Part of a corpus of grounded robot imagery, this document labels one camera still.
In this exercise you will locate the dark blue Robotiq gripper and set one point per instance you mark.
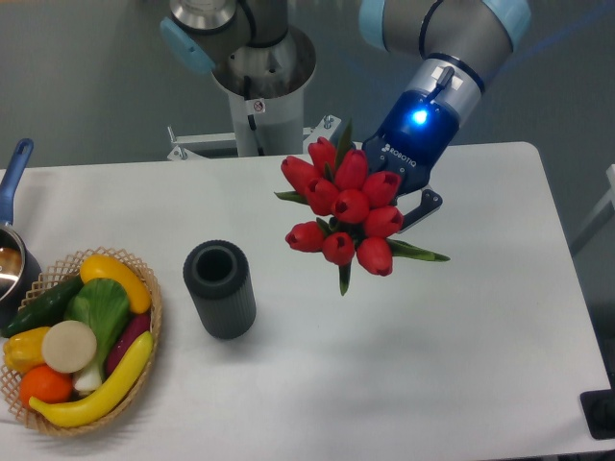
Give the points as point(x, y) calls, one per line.
point(409, 142)

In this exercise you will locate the red tulip bouquet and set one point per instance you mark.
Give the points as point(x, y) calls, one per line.
point(355, 211)

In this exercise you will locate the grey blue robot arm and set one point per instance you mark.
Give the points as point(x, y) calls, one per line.
point(462, 44)

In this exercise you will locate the dark grey ribbed vase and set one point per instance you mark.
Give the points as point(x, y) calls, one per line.
point(218, 279)

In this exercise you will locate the black device at edge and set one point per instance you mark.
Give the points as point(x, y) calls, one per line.
point(598, 410)

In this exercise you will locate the purple sweet potato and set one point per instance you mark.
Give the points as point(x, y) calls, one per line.
point(139, 324)

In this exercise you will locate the green bok choy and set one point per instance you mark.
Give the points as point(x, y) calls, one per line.
point(102, 305)

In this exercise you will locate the woven wicker basket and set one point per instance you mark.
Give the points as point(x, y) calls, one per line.
point(54, 274)

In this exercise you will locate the beige round slice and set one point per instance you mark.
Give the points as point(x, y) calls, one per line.
point(68, 347)

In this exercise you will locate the green cucumber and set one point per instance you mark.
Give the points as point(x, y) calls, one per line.
point(45, 310)

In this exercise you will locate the yellow banana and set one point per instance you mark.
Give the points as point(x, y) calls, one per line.
point(103, 400)

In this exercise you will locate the orange fruit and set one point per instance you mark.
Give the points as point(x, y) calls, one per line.
point(45, 384)

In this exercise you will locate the yellow bell pepper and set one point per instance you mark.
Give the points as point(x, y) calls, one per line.
point(23, 352)

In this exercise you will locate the white frame at right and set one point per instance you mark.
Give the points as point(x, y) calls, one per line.
point(600, 214)

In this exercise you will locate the blue handled saucepan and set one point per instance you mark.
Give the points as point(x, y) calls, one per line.
point(19, 268)

